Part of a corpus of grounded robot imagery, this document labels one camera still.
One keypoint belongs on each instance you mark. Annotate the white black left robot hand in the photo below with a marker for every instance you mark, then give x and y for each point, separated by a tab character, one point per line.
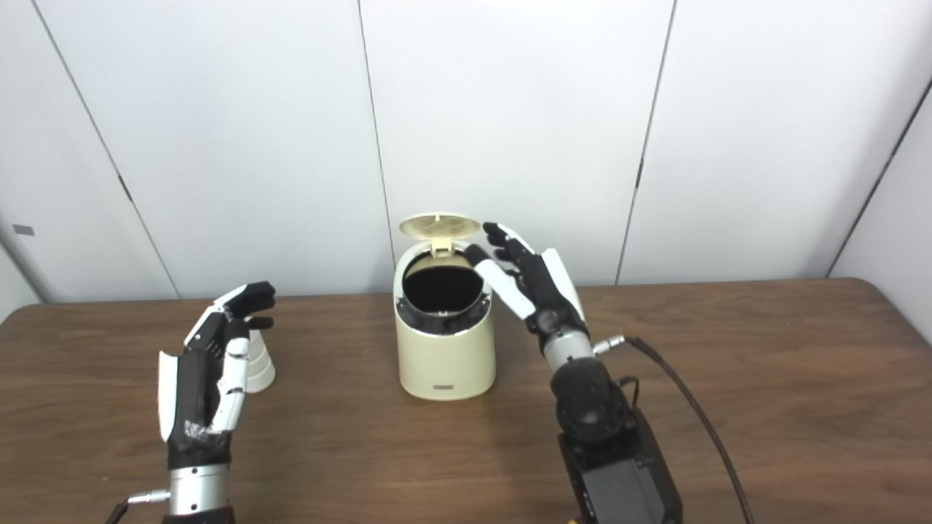
191	393

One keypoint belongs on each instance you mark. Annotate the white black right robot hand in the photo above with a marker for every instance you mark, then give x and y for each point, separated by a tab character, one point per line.
542	291

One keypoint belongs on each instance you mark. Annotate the small white plastic bottle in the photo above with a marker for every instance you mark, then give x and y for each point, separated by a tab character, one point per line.
261	367

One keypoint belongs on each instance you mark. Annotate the cream-colored bin body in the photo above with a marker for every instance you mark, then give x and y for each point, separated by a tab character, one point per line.
445	360

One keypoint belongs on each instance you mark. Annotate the cream round bin lid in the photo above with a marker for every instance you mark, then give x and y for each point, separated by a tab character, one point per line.
439	225

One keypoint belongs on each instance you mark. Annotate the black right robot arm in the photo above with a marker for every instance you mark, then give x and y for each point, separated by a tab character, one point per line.
604	437

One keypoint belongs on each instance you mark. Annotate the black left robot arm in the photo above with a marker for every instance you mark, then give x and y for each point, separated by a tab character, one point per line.
196	491

